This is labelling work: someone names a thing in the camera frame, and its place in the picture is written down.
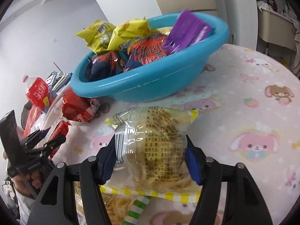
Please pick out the green striped noodle snack bag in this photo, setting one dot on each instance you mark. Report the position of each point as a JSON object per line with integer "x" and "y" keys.
{"x": 121, "y": 209}

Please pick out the pink cartoon tablecloth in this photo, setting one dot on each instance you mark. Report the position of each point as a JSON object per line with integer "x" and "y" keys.
{"x": 248, "y": 106}

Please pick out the yellow striped noodle snack bag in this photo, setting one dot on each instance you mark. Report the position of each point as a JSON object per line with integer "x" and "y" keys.
{"x": 151, "y": 147}

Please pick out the yellow chip bag back side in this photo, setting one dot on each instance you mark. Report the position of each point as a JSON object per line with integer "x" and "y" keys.
{"x": 97, "y": 36}

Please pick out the beige washing cabinet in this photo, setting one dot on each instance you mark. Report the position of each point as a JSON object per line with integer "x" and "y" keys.
{"x": 275, "y": 29}

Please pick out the purple milk carton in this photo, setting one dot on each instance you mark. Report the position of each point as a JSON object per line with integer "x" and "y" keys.
{"x": 187, "y": 30}

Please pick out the small red snack packet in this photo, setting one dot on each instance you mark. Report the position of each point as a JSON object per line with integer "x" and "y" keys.
{"x": 61, "y": 128}

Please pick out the red soda bottle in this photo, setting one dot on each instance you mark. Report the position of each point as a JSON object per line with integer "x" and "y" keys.
{"x": 39, "y": 93}

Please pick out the dark blue snack bag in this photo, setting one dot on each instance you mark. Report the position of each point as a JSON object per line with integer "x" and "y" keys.
{"x": 104, "y": 65}

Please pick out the stack of books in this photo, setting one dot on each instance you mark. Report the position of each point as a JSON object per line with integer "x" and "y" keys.
{"x": 57, "y": 80}

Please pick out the orange blue snack bag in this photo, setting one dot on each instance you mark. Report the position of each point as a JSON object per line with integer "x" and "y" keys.
{"x": 145, "y": 51}

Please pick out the yellow potato chip bag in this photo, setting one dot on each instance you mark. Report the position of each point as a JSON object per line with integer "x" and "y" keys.
{"x": 128, "y": 33}

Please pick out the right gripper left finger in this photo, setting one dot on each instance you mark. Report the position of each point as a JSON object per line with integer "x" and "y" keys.
{"x": 56, "y": 204}

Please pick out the blue plastic basin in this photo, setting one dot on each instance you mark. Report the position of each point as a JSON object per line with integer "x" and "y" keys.
{"x": 158, "y": 79}

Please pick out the red puffed snack bag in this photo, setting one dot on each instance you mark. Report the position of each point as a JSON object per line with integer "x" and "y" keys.
{"x": 79, "y": 109}

